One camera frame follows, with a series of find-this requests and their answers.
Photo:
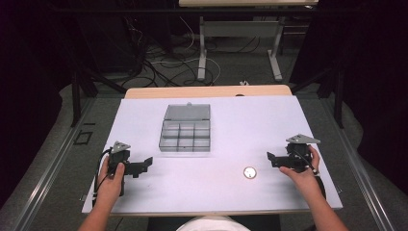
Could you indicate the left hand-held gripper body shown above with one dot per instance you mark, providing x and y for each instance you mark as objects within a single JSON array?
[{"x": 118, "y": 156}]

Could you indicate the clear plastic compartment box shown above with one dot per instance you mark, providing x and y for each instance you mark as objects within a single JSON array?
[{"x": 186, "y": 128}]

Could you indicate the dark curtain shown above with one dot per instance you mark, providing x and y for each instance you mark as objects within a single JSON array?
[
  {"x": 375, "y": 80},
  {"x": 29, "y": 80}
]

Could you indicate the person's white shirt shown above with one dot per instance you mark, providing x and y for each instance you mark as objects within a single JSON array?
[{"x": 213, "y": 224}]

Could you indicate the person's left hand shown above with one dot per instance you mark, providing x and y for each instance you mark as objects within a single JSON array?
[{"x": 110, "y": 184}]

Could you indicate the black metal stand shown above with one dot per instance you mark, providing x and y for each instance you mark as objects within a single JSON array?
[
  {"x": 77, "y": 96},
  {"x": 336, "y": 96}
]

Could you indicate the white table cover board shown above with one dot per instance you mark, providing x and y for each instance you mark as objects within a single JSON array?
[{"x": 208, "y": 186}]

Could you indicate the aluminium floor rail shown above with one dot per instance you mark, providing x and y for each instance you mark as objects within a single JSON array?
[
  {"x": 45, "y": 173},
  {"x": 361, "y": 173}
]

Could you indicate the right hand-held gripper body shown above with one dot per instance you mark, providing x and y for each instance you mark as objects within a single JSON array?
[{"x": 298, "y": 153}]

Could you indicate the white metal desk frame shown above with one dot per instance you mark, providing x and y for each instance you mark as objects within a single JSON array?
[{"x": 240, "y": 30}]

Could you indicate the person's right hand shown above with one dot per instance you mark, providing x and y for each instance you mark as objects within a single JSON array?
[{"x": 304, "y": 176}]

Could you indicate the small round metal disc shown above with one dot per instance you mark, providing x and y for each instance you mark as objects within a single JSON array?
[{"x": 249, "y": 172}]

